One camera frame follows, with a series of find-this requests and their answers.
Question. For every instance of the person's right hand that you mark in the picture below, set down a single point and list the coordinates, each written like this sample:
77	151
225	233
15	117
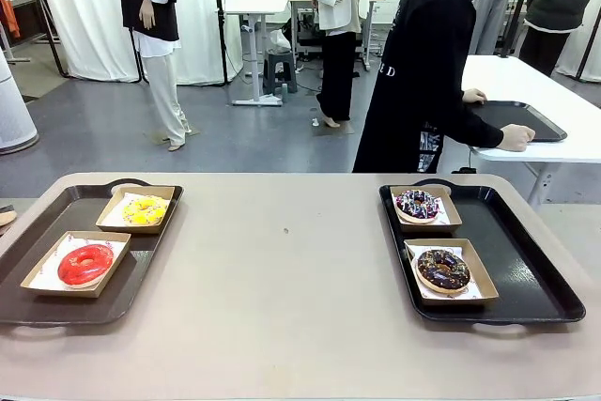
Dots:
519	137

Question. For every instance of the person's left hand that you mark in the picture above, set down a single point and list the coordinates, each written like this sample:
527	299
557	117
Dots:
475	97

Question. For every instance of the small black serving tray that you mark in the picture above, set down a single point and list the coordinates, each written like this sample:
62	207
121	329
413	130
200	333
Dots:
521	119

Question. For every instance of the chocolate donut with coloured sprinkles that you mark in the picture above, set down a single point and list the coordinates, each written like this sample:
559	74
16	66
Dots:
418	206

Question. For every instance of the brown cardboard food box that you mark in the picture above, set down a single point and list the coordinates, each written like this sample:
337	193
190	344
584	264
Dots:
66	293
136	230
488	279
432	229

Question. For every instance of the chocolate donut with nut bits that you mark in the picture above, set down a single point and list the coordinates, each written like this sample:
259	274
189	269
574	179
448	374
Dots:
443	272

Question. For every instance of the yellow glazed donut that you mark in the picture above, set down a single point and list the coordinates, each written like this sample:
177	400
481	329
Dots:
145	211

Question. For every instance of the red glazed donut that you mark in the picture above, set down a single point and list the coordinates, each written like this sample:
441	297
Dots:
84	267

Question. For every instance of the person's right forearm black sleeve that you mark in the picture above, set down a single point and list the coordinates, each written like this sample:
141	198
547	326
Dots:
479	133

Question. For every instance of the white table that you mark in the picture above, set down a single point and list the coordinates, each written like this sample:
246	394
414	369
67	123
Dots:
540	77

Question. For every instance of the person in black clothes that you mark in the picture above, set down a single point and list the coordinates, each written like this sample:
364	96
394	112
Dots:
413	67

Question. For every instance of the person in grey trousers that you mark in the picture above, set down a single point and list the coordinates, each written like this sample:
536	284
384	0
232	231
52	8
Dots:
490	16

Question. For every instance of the black tripod stand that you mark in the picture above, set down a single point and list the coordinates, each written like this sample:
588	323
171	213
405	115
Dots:
514	6

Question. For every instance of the grey plastic stool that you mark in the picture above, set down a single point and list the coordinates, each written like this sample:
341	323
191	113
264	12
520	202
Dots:
279	63

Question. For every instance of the white plastic bag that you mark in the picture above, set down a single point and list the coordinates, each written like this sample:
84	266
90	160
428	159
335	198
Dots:
281	39

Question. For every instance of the white standing desk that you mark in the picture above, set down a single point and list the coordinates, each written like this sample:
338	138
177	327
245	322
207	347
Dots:
256	3

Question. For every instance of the black light stand pole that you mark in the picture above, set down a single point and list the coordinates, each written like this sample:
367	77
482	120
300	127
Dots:
218	6

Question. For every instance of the white curtain backdrop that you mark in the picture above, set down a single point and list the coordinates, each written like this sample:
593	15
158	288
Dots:
80	20

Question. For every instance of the orange hanging garment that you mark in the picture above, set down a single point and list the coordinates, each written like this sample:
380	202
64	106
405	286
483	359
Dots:
9	11

